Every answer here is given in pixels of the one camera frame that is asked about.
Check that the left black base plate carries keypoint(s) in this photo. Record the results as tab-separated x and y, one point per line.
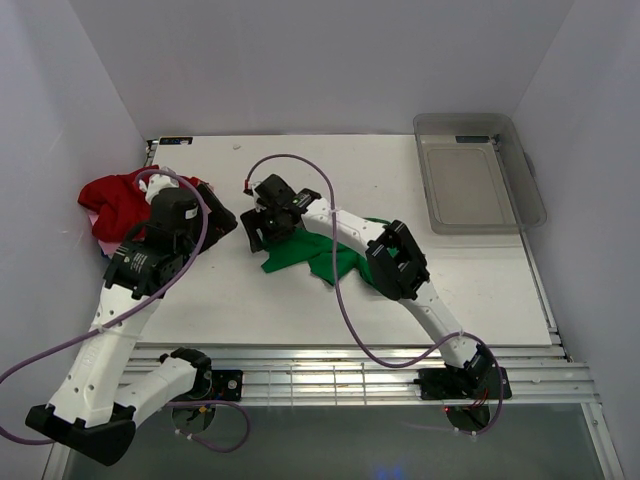
224	385

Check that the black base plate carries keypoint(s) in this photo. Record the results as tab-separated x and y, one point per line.
224	385
445	384

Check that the green t shirt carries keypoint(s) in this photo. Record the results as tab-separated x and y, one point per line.
315	250

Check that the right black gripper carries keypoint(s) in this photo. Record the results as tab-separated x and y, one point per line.
261	220

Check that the blue label sticker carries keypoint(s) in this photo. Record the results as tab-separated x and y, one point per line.
175	141

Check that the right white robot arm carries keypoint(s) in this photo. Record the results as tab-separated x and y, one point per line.
398	269

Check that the red t shirt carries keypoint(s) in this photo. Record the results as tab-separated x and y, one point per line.
120	202

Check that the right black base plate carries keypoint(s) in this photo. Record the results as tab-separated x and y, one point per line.
445	384

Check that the grey plastic bin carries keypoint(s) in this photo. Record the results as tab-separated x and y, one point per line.
477	178

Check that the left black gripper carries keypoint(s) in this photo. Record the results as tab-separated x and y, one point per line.
216	213

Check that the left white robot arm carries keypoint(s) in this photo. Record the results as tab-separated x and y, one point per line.
90	413

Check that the aluminium frame rail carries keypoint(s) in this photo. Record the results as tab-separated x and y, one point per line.
324	376

